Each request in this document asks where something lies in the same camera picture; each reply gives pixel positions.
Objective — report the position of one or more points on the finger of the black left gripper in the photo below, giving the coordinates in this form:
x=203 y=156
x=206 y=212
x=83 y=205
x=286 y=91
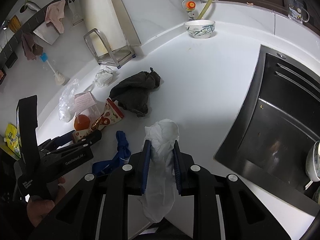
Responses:
x=67 y=143
x=26 y=121

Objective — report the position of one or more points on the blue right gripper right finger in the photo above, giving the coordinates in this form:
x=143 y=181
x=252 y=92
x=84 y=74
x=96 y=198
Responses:
x=177 y=166

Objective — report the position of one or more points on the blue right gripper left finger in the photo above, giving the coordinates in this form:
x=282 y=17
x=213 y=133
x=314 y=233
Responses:
x=146 y=162

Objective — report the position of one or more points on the red snack wrapper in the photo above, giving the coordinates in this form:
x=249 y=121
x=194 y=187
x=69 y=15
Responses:
x=112 y=115

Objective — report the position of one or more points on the pink paper package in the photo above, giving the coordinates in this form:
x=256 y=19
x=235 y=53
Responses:
x=85 y=104

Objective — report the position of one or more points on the white tissue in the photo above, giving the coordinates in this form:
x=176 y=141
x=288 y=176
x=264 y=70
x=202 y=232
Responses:
x=159 y=197

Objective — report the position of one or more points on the dark grey cloth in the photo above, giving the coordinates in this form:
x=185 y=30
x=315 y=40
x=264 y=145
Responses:
x=133 y=92

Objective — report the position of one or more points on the black kitchen sink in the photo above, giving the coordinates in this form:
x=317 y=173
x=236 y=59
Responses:
x=276 y=127

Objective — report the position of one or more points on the orange fruit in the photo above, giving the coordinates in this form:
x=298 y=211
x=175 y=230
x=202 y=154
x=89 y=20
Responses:
x=81 y=122

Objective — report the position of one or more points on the blue plastic bag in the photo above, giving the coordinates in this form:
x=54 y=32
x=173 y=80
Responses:
x=122 y=156

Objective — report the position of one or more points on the yellow green detergent pouch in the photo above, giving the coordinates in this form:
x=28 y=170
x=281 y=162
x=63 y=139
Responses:
x=11 y=138

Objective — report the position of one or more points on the clear plastic bag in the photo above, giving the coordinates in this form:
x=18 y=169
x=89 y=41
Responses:
x=66 y=109

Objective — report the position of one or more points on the brown hanging cloth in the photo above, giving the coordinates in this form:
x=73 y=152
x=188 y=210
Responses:
x=30 y=47

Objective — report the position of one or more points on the small crumpled white paper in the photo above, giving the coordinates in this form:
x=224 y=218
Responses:
x=104 y=75

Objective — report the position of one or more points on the metal cleaver blade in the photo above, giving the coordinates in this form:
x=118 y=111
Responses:
x=47 y=32

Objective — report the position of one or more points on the metal board rack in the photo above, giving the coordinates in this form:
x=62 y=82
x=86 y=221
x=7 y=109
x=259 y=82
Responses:
x=117 y=57

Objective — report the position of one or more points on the pink hanging cloth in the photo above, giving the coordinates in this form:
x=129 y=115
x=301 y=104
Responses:
x=55 y=14

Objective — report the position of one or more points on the hanging peeler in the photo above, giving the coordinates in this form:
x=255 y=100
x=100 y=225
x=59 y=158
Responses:
x=76 y=17

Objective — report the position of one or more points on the white cutting board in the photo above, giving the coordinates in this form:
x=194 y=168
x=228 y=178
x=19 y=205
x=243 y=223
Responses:
x=109 y=27

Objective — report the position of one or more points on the white patterned bowl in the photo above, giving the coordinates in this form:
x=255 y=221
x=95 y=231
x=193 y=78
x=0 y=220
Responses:
x=200 y=29

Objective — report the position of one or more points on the white bowl in sink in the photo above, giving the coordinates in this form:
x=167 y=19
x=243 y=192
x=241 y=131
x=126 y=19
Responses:
x=312 y=165

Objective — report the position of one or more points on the clear glass mug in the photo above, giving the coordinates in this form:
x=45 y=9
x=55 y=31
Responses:
x=296 y=12

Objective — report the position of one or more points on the blue handled bottle brush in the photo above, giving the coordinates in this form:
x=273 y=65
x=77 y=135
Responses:
x=59 y=78

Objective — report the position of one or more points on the black wall hook rail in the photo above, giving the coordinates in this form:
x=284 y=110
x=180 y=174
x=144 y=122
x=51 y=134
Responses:
x=36 y=20

